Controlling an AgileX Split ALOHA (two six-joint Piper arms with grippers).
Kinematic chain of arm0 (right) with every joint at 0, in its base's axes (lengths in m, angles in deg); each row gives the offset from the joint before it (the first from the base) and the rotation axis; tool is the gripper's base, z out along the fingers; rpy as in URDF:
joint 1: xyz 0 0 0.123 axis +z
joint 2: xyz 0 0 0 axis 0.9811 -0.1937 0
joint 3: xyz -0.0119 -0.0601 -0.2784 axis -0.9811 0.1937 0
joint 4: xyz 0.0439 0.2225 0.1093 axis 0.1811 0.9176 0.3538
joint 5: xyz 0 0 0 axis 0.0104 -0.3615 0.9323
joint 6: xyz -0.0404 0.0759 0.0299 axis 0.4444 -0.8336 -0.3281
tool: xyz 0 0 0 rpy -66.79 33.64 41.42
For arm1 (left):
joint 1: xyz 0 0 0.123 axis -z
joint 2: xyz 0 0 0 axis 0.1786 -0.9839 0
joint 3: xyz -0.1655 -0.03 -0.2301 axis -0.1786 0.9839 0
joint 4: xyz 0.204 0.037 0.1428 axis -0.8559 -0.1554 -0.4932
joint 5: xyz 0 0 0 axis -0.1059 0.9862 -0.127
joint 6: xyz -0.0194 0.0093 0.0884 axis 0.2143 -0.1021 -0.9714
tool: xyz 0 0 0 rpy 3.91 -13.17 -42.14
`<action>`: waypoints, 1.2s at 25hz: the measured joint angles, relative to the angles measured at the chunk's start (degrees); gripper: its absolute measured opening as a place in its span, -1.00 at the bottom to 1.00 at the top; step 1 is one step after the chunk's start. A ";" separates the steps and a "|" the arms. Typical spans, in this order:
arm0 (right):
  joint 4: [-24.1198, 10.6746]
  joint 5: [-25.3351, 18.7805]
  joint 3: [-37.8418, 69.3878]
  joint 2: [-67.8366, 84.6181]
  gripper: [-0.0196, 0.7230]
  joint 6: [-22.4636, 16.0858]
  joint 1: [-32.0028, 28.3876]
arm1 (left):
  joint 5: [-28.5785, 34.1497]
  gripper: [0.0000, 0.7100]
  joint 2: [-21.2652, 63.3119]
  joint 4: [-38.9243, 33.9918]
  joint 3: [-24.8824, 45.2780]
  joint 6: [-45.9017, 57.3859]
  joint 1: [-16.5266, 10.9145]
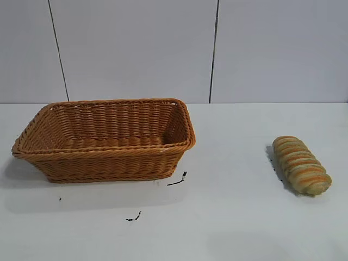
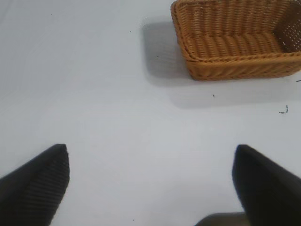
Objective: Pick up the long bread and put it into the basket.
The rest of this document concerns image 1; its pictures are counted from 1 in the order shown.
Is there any long twisted striped bread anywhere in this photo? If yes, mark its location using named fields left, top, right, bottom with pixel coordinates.
left=272, top=135, right=332, bottom=196

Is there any brown woven wicker basket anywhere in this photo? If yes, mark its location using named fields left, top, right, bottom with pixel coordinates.
left=11, top=97, right=197, bottom=183

